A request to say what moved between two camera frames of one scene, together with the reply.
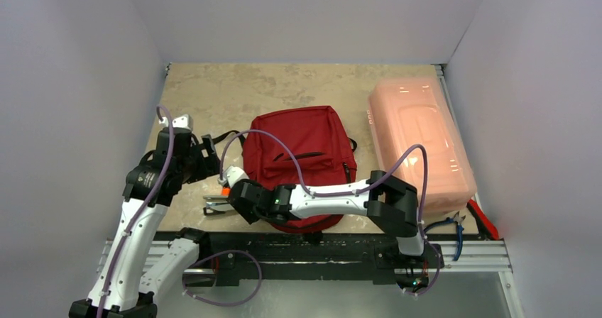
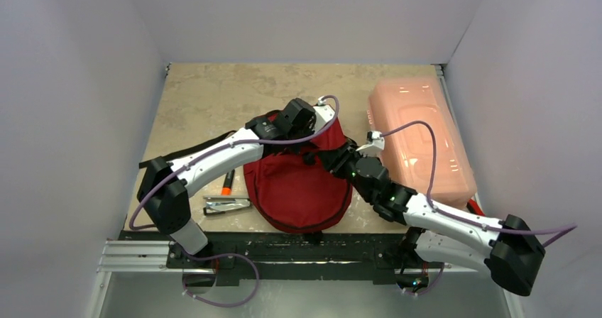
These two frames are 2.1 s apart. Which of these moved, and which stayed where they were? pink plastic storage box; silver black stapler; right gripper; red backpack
Moved: right gripper
Stayed: silver black stapler; pink plastic storage box; red backpack
